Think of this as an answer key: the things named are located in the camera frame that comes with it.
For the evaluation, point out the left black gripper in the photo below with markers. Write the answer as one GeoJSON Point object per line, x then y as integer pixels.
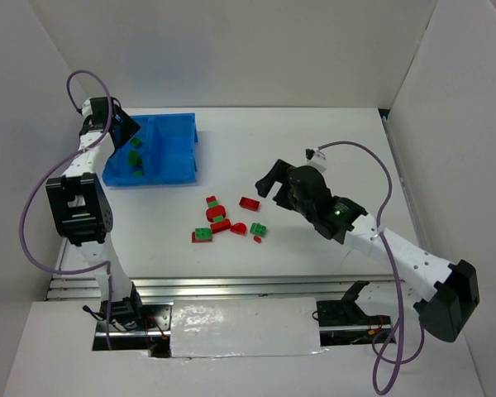
{"type": "Point", "coordinates": [126, 129]}

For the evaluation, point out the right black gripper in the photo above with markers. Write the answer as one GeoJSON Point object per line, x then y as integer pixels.
{"type": "Point", "coordinates": [283, 187]}

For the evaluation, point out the dark green 2x2 lego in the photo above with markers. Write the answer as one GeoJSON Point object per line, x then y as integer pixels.
{"type": "Point", "coordinates": [135, 142]}

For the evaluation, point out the red 2x4 lego brick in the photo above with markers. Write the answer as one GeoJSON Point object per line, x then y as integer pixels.
{"type": "Point", "coordinates": [249, 204]}

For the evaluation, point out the green 2x2 lego brick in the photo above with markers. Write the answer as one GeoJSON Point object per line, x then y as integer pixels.
{"type": "Point", "coordinates": [258, 229]}

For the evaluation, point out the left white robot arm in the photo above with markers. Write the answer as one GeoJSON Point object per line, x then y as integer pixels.
{"type": "Point", "coordinates": [83, 215]}

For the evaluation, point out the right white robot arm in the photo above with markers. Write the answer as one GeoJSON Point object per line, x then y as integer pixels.
{"type": "Point", "coordinates": [447, 293]}

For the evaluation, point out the blue two-compartment bin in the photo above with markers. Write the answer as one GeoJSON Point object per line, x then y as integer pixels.
{"type": "Point", "coordinates": [167, 151]}

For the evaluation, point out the red half-round lego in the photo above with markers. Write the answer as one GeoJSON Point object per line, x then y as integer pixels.
{"type": "Point", "coordinates": [239, 228]}

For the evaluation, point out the red lego brick under tower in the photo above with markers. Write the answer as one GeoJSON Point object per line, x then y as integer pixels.
{"type": "Point", "coordinates": [220, 226]}

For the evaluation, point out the red green stacked lego tower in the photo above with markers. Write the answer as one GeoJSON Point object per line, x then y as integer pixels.
{"type": "Point", "coordinates": [215, 211]}

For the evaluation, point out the green on red lego stack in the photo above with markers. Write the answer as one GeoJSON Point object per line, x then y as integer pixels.
{"type": "Point", "coordinates": [201, 234]}

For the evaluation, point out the white foil-covered panel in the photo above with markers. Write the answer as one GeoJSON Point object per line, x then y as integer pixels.
{"type": "Point", "coordinates": [220, 328]}

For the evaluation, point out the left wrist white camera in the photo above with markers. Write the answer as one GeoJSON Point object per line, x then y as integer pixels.
{"type": "Point", "coordinates": [86, 111]}

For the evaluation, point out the wrist white camera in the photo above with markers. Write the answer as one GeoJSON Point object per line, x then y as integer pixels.
{"type": "Point", "coordinates": [316, 159]}
{"type": "Point", "coordinates": [86, 111]}

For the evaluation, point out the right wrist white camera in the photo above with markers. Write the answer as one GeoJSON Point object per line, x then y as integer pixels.
{"type": "Point", "coordinates": [316, 159]}

